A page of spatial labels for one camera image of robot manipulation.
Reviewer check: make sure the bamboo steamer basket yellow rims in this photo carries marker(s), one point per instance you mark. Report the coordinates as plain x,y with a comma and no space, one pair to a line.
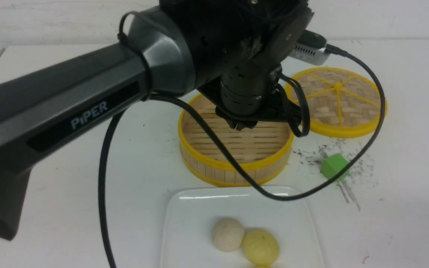
262,152

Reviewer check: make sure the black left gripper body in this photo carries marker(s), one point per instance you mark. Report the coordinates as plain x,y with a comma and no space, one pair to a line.
247,95

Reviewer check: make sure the yellow steamed bun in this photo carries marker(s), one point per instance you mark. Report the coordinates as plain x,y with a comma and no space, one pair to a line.
260,247

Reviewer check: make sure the bamboo steamer lid yellow rim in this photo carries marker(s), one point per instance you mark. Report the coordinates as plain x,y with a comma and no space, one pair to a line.
342,103

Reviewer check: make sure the green cube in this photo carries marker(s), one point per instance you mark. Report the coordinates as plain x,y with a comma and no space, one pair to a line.
332,165

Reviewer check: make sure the white steamed bun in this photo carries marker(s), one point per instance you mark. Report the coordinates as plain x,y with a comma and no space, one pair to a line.
227,234

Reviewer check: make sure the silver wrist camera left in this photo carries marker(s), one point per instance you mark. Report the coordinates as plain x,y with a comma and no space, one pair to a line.
310,48

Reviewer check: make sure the white square plate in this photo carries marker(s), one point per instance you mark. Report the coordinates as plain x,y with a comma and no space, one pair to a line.
192,214

